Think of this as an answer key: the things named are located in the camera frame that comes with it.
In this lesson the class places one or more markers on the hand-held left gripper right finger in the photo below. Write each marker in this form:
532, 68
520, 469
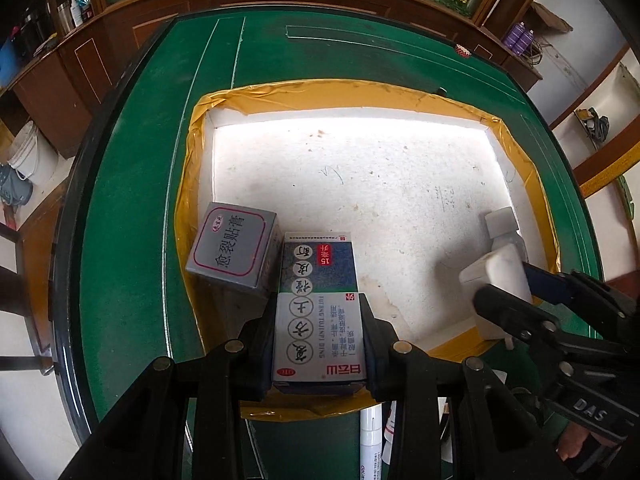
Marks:
377, 350

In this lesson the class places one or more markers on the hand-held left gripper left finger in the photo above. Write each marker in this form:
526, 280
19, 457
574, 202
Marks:
255, 355

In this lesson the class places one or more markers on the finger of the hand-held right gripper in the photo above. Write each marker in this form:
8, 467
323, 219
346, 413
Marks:
545, 282
515, 310

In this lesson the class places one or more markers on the white rectangular plastic block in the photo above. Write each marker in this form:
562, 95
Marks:
495, 280

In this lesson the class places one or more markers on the blue white medicine box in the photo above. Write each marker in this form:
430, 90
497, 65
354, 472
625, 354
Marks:
320, 310

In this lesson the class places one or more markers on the grey square box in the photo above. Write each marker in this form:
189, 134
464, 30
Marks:
225, 240

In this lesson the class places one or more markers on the white foam box yellow tape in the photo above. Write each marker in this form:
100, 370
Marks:
375, 185

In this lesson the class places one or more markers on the person's right hand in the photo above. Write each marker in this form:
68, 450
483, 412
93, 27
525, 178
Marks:
575, 445

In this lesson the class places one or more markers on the translucent bottle white cap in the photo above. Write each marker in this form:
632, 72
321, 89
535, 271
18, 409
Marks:
500, 222

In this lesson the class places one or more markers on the white tube red print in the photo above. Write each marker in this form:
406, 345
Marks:
392, 425

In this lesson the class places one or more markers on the wooden chair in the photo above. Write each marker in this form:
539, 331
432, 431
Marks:
25, 310

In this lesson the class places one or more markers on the small red white roll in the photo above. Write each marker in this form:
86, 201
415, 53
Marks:
462, 51

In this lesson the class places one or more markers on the cardboard box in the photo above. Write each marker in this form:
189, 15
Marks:
550, 16

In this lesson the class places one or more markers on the grey bag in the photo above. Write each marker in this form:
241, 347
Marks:
15, 190

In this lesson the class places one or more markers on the white plastic bucket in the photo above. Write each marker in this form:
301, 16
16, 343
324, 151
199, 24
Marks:
25, 150

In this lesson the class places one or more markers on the wooden cabinet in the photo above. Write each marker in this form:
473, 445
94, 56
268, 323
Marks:
150, 20

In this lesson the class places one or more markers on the blue plastic container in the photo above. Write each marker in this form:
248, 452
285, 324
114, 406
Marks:
7, 60

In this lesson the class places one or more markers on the metal cup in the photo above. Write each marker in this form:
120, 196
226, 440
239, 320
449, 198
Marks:
64, 17

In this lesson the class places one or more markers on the green white packet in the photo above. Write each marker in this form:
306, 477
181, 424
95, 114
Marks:
77, 2

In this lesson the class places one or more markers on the wooden wall shelf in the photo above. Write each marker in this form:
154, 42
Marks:
605, 165

